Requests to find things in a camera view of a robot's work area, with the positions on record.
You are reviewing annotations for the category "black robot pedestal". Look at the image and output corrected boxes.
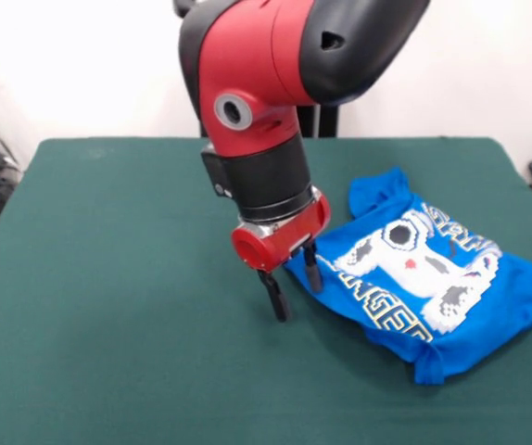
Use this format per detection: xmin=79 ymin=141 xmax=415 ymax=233
xmin=171 ymin=0 xmax=344 ymax=138

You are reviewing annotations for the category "dark green table cloth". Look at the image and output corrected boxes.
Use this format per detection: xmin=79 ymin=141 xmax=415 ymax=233
xmin=0 ymin=136 xmax=532 ymax=445

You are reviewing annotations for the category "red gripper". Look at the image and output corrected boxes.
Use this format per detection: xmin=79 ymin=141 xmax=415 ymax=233
xmin=231 ymin=185 xmax=333 ymax=324

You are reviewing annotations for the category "blue game-controller print t-shirt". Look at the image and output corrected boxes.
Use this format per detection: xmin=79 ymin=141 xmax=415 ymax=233
xmin=284 ymin=167 xmax=532 ymax=386

